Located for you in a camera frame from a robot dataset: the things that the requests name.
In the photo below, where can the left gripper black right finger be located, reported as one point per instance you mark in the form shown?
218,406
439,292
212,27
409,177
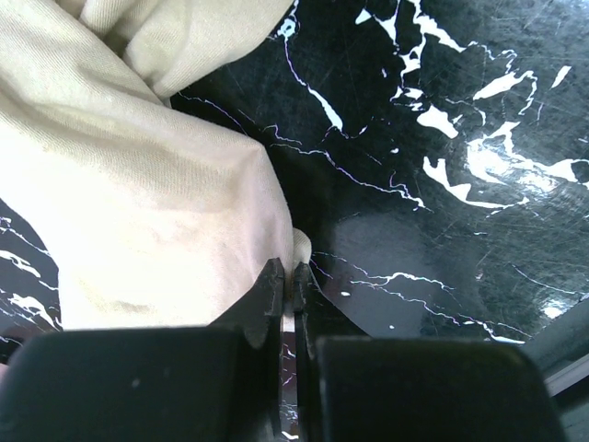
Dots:
354,387

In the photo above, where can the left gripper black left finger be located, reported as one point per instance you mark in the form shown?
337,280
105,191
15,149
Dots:
220,382

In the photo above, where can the beige t shirt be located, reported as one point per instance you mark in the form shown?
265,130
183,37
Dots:
152,216

